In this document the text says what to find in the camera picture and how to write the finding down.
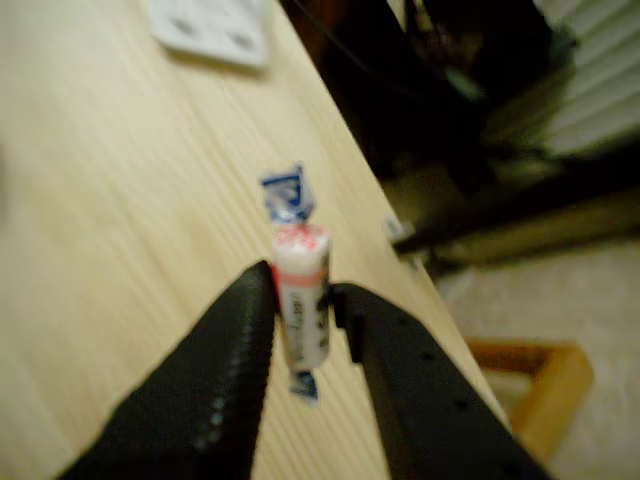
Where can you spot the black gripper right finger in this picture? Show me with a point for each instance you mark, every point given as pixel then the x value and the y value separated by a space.
pixel 430 415

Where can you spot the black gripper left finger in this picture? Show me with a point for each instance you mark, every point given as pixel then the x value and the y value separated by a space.
pixel 200 400

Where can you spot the white red blue candy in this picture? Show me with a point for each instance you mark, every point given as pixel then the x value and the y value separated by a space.
pixel 305 300

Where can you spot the white lamp base with knobs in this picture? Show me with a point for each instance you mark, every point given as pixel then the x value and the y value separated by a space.
pixel 215 30

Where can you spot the white ribbed radiator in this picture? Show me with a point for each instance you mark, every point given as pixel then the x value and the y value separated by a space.
pixel 600 75

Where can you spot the wooden frame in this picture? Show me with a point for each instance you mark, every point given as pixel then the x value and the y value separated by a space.
pixel 550 395

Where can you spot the silver metal clamp bracket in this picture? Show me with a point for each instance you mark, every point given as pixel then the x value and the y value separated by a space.
pixel 397 227

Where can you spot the dark camera stand arm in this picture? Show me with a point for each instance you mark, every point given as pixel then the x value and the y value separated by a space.
pixel 525 230

